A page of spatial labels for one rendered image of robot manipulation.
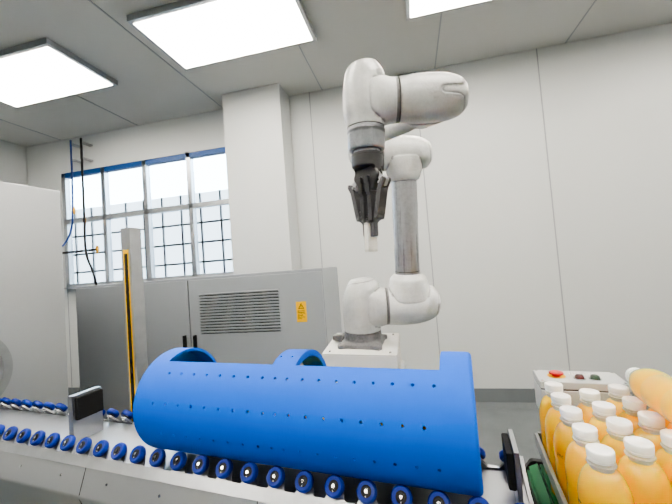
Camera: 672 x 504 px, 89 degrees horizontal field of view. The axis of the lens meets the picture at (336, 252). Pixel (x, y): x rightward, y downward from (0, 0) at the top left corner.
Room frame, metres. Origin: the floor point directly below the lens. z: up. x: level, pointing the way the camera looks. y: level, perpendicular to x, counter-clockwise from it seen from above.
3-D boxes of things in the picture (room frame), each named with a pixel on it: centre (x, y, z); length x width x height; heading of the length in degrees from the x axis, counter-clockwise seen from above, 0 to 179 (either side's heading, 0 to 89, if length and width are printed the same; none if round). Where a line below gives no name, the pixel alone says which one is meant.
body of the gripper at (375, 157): (0.81, -0.09, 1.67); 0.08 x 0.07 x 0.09; 38
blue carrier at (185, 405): (0.92, 0.13, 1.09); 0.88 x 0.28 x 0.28; 70
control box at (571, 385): (0.95, -0.63, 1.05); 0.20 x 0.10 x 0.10; 70
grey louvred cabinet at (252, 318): (2.87, 1.11, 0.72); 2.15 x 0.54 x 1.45; 78
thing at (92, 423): (1.21, 0.91, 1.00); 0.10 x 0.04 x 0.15; 160
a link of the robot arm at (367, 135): (0.80, -0.09, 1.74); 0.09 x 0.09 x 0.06
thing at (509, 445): (0.75, -0.34, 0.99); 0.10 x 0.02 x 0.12; 160
